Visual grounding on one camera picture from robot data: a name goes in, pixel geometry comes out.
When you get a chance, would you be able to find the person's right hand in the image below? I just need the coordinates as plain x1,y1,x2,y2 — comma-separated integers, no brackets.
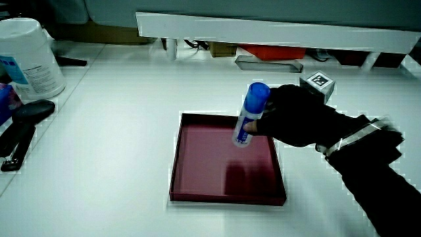
243,70,346,157

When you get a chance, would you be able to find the blue and white glue stick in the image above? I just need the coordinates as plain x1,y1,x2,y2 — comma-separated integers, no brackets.
232,82,272,148

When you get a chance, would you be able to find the dark red square plate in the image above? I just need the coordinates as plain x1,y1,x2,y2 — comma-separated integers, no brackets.
168,113,287,207

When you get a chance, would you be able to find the person's right forearm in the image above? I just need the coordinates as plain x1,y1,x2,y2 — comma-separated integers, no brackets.
314,113,421,237

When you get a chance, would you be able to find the clear acrylic holder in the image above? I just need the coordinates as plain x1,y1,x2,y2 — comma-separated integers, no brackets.
234,55,304,74

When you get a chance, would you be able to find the orange box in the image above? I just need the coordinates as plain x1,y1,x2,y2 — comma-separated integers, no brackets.
239,44,307,61

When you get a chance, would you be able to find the white desk shelf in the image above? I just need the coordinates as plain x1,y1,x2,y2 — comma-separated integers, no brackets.
135,11,421,71

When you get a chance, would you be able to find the brown cardboard box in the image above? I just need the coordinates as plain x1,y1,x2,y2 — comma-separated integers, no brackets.
207,41,237,59

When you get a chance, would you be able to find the black flat stand base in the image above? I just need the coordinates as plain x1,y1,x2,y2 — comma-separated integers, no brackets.
54,55,88,68

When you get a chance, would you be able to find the white wipes tub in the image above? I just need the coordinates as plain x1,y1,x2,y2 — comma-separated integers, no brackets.
0,17,67,101

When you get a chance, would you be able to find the black stapler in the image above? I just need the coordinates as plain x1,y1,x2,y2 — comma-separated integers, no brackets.
0,99,57,172

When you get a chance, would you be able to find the blue tissue packet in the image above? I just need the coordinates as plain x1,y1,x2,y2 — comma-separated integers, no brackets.
0,83,23,126

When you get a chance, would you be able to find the black cable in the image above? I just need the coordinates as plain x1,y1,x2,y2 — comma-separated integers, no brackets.
182,39,209,51

